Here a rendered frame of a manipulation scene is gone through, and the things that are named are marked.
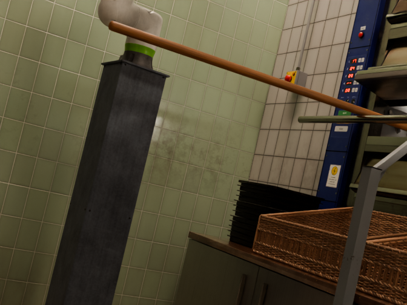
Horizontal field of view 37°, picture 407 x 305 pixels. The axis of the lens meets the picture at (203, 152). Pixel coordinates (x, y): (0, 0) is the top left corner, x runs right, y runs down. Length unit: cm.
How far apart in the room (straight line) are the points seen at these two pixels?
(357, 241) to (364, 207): 10
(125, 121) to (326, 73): 119
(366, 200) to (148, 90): 103
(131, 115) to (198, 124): 97
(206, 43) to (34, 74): 96
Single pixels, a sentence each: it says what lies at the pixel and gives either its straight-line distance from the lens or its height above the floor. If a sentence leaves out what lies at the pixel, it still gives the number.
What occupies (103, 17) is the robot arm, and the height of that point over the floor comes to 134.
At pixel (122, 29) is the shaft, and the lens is 184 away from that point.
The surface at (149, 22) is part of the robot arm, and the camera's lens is 249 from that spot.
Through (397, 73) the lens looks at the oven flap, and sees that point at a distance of 255.
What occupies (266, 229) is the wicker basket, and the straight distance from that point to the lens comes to 237.
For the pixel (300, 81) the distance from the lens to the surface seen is 324.
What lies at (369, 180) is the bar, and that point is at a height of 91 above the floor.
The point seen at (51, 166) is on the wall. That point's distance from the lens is 305.
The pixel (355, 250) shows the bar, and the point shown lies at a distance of 183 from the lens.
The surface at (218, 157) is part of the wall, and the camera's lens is 338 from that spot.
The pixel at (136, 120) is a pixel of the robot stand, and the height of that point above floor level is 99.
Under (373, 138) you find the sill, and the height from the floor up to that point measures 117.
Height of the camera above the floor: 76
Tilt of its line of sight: 4 degrees up
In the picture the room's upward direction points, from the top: 13 degrees clockwise
